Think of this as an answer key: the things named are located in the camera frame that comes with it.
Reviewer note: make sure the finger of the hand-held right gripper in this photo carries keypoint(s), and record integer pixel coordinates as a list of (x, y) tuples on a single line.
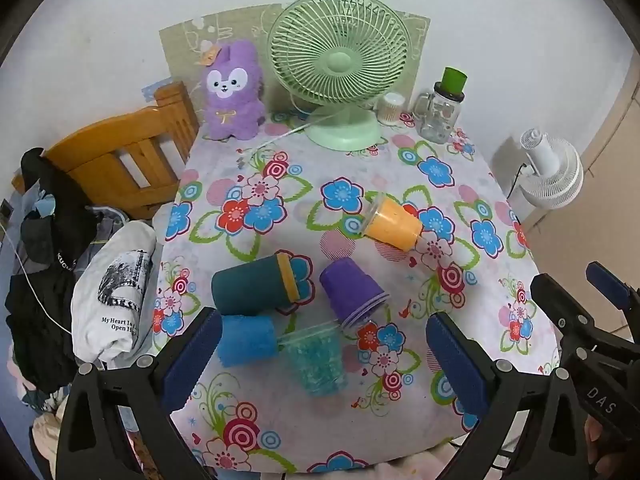
[(556, 302), (607, 284)]

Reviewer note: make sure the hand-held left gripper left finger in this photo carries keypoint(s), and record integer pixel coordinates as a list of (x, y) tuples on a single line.
[(191, 360)]

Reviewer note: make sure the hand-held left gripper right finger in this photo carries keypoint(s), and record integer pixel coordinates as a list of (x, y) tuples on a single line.
[(457, 366)]

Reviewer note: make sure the light blue cup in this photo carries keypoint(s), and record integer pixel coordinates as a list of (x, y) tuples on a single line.
[(247, 340)]

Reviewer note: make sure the dark teal cup yellow band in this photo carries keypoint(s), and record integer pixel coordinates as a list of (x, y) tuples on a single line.
[(245, 285)]

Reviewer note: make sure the clear teal cup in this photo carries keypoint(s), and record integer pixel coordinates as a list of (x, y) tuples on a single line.
[(315, 365)]

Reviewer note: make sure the purple cup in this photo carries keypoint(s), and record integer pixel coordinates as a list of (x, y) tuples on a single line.
[(350, 290)]

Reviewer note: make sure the orange cup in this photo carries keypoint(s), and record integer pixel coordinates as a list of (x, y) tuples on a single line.
[(395, 225)]

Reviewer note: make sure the person's right hand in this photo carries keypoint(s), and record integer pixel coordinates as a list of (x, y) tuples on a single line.
[(595, 437)]

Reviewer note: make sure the white printed t-shirt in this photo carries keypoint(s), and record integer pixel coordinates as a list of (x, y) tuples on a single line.
[(110, 310)]

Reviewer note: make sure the white floor fan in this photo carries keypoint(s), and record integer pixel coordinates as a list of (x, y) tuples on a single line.
[(555, 170)]

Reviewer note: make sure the floral tablecloth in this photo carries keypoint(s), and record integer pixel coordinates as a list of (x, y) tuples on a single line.
[(310, 425)]

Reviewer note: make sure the black jacket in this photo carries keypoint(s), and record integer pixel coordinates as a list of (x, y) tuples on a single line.
[(45, 260)]

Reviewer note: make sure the glass jar mug green lid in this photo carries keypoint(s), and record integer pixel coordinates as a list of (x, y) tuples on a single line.
[(440, 110)]

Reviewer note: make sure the wooden chair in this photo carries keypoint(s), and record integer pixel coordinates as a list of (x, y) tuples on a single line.
[(100, 145)]

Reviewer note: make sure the small cotton swab jar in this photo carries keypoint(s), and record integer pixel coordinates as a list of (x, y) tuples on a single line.
[(390, 110)]

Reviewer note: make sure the purple plush toy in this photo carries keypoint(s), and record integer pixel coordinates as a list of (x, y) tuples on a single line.
[(232, 105)]

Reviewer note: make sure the green table fan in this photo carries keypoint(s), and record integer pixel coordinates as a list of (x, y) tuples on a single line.
[(340, 62)]

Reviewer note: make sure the blue wall tape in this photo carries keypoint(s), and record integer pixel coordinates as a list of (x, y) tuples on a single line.
[(155, 89)]

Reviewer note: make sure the beige wall poster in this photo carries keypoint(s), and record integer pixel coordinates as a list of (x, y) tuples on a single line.
[(180, 45)]

